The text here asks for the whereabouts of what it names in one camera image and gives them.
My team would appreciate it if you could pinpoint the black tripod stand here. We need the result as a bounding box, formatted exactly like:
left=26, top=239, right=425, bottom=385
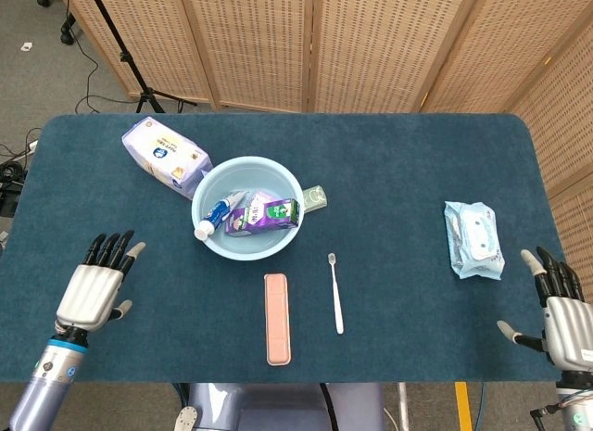
left=85, top=0, right=198, bottom=115

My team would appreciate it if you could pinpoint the light blue plastic basin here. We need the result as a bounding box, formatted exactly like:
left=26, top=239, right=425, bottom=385
left=191, top=156, right=306, bottom=261

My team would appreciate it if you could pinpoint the blue Crest toothpaste tube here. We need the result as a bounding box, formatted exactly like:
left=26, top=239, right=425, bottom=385
left=193, top=189, right=251, bottom=241

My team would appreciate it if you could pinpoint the white toothbrush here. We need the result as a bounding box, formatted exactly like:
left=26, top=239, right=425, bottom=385
left=327, top=252, right=345, bottom=336

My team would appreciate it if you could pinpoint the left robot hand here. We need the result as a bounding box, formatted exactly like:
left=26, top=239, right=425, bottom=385
left=55, top=229, right=146, bottom=333

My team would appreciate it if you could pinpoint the pink toothbrush case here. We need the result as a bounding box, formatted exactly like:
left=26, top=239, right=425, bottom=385
left=263, top=273, right=293, bottom=367

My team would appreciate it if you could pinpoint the purple toothpaste box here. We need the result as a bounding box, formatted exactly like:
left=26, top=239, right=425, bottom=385
left=224, top=197, right=301, bottom=237

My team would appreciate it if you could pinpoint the light blue wet wipes pack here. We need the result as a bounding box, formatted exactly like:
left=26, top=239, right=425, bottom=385
left=443, top=200, right=506, bottom=281

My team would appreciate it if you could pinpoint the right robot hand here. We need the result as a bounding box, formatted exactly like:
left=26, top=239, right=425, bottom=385
left=497, top=246, right=593, bottom=374

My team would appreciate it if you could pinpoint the yellow floor tape strip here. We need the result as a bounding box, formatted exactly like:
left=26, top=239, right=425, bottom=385
left=455, top=382, right=473, bottom=431

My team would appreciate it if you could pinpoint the green soap box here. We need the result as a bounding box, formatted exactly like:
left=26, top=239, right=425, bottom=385
left=300, top=184, right=329, bottom=214

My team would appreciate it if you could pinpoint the purple facial tissue pack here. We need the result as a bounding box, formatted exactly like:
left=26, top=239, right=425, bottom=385
left=120, top=116, right=215, bottom=199

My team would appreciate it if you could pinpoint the grey-blue robot torso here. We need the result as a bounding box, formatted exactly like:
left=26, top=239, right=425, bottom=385
left=173, top=382, right=385, bottom=431

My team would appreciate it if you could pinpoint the black floor cable bundle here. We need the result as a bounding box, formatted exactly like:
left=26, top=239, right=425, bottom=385
left=0, top=127, right=43, bottom=219

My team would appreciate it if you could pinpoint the teal table mat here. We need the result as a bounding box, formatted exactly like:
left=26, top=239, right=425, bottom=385
left=0, top=113, right=581, bottom=385

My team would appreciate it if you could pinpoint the white table leg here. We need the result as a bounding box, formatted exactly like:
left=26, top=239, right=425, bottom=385
left=397, top=383, right=410, bottom=431

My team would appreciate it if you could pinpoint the black office chair base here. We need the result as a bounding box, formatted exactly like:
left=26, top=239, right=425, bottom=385
left=35, top=0, right=78, bottom=46

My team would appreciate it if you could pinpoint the small purple soap pack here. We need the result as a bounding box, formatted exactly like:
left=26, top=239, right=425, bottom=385
left=247, top=189, right=279, bottom=208

